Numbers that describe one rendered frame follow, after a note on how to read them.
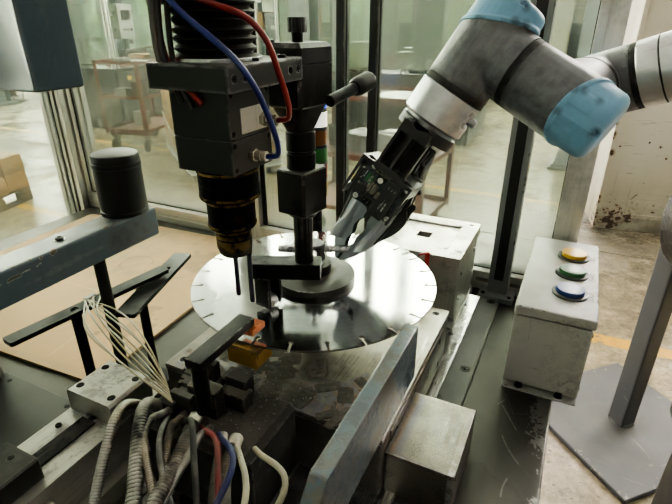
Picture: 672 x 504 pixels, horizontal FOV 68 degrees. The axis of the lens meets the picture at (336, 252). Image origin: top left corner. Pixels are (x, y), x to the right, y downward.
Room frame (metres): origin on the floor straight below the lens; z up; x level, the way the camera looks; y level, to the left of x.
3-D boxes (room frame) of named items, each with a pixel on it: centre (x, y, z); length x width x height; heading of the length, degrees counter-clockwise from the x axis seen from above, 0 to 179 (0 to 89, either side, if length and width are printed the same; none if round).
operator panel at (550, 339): (0.72, -0.37, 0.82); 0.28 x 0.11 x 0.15; 154
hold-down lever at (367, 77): (0.54, 0.00, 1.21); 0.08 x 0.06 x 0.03; 154
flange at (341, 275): (0.60, 0.03, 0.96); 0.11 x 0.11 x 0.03
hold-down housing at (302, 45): (0.52, 0.04, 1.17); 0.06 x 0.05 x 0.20; 145
